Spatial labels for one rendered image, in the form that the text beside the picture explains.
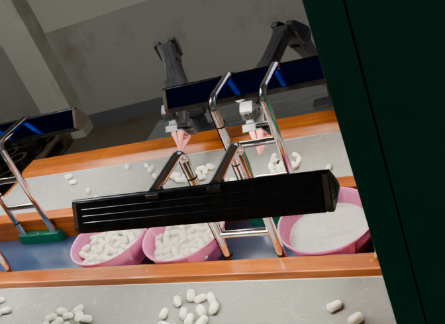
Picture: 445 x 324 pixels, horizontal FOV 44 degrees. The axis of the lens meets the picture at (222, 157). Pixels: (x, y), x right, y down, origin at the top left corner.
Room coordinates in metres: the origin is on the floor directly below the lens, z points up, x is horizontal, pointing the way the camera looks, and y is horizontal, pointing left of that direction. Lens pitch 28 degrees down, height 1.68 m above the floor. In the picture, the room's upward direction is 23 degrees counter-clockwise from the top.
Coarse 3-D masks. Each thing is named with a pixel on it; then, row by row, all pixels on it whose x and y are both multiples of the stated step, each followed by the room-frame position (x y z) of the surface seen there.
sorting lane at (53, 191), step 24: (288, 144) 1.67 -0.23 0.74; (312, 144) 1.61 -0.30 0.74; (336, 144) 1.55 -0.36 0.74; (96, 168) 2.13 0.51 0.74; (120, 168) 2.03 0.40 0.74; (144, 168) 1.94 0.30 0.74; (216, 168) 1.72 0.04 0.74; (264, 168) 1.59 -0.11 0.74; (312, 168) 1.47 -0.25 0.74; (336, 168) 1.42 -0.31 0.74; (24, 192) 2.19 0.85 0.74; (48, 192) 2.09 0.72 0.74; (72, 192) 2.00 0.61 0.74; (96, 192) 1.92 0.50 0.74; (120, 192) 1.84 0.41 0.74
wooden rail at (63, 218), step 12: (348, 180) 1.30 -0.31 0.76; (0, 216) 2.01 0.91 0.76; (24, 216) 1.92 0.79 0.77; (36, 216) 1.88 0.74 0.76; (48, 216) 1.84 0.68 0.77; (60, 216) 1.80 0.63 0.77; (72, 216) 1.77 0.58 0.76; (0, 228) 1.95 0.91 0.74; (12, 228) 1.92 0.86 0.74; (36, 228) 1.86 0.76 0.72; (60, 228) 1.81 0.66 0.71; (72, 228) 1.78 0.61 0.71; (0, 240) 1.97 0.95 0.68; (12, 240) 1.94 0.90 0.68
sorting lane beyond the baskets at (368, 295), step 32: (32, 288) 1.46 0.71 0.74; (64, 288) 1.39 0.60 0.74; (96, 288) 1.33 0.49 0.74; (128, 288) 1.27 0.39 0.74; (160, 288) 1.21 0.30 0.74; (192, 288) 1.16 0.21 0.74; (224, 288) 1.11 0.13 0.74; (256, 288) 1.06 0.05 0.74; (288, 288) 1.02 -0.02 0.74; (320, 288) 0.97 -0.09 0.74; (352, 288) 0.93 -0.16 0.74; (384, 288) 0.90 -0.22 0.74; (0, 320) 1.37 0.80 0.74; (32, 320) 1.31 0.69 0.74; (64, 320) 1.25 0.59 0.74; (96, 320) 1.19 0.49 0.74; (128, 320) 1.14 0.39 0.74; (160, 320) 1.09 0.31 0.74; (224, 320) 1.00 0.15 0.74; (256, 320) 0.96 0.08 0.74; (288, 320) 0.92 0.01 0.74; (320, 320) 0.88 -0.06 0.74; (384, 320) 0.82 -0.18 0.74
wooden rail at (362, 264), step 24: (144, 264) 1.31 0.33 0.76; (168, 264) 1.26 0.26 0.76; (192, 264) 1.22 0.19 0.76; (216, 264) 1.18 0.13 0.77; (240, 264) 1.14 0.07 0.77; (264, 264) 1.10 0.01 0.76; (288, 264) 1.07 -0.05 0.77; (312, 264) 1.03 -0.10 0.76; (336, 264) 1.00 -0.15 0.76; (360, 264) 0.97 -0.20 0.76; (0, 288) 1.53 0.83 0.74
